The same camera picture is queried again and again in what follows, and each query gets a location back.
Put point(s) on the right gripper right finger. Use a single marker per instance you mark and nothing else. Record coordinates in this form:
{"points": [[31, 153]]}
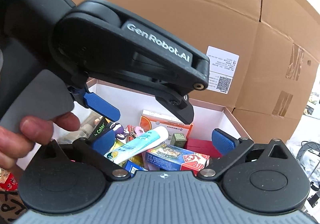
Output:
{"points": [[233, 152]]}

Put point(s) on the orange white medicine box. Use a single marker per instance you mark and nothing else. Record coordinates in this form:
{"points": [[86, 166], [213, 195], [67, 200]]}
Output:
{"points": [[150, 120]]}

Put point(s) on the red snack packet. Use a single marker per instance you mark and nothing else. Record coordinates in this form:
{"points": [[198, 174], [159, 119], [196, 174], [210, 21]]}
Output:
{"points": [[7, 181]]}

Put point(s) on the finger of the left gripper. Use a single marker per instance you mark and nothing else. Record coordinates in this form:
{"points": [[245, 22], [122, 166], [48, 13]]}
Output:
{"points": [[176, 102], [90, 100]]}

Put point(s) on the brown cardboard sorting box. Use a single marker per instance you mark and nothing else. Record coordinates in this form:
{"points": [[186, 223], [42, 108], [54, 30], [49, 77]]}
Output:
{"points": [[47, 99]]}

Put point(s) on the small green box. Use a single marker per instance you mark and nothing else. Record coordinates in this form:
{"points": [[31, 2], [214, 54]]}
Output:
{"points": [[178, 140]]}

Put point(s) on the blue red playing card box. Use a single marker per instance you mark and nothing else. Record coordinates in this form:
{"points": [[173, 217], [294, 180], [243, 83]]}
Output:
{"points": [[171, 158]]}

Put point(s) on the large cardboard backdrop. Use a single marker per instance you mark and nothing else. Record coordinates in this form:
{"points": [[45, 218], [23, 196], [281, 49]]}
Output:
{"points": [[274, 45]]}

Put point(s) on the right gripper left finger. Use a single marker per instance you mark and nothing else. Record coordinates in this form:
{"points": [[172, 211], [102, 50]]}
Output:
{"points": [[92, 151]]}

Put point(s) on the small red box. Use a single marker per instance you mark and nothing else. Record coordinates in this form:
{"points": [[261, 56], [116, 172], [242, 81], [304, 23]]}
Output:
{"points": [[202, 147]]}

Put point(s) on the person left hand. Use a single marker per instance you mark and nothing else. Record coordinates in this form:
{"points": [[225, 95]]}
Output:
{"points": [[33, 130]]}

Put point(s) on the white blue cream tube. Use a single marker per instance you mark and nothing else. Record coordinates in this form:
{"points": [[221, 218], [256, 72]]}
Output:
{"points": [[148, 140]]}

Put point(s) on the white shipping label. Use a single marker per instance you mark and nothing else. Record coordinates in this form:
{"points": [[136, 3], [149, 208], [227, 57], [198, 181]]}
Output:
{"points": [[222, 69]]}

